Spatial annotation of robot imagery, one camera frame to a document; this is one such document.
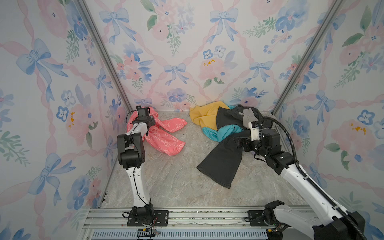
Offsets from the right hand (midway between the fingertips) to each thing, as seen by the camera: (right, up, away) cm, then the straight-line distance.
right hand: (241, 136), depth 79 cm
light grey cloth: (+9, +11, +16) cm, 22 cm away
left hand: (-61, +11, +26) cm, 67 cm away
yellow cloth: (-17, +14, +32) cm, 38 cm away
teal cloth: (-6, +1, +20) cm, 21 cm away
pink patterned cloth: (-44, -6, +13) cm, 46 cm away
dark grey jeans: (-9, -18, +14) cm, 25 cm away
